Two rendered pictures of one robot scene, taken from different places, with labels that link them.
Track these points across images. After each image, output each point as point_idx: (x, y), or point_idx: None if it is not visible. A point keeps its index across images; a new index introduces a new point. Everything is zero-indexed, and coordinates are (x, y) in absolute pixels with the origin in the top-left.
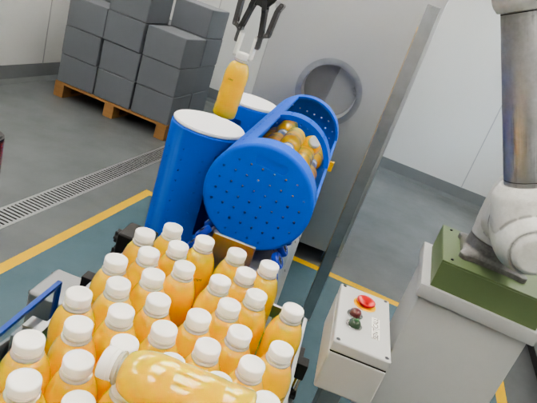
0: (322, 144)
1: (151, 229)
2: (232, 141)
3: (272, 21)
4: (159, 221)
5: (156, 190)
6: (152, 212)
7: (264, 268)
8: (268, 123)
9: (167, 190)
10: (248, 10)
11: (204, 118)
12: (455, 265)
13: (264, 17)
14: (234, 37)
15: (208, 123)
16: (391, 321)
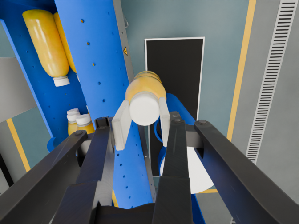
0: (51, 147)
1: (183, 108)
2: (162, 158)
3: (39, 168)
4: (181, 110)
5: (194, 120)
6: (188, 113)
7: None
8: (88, 93)
9: (186, 117)
10: (172, 162)
11: (200, 173)
12: None
13: (81, 170)
14: (179, 114)
15: (191, 167)
16: (23, 103)
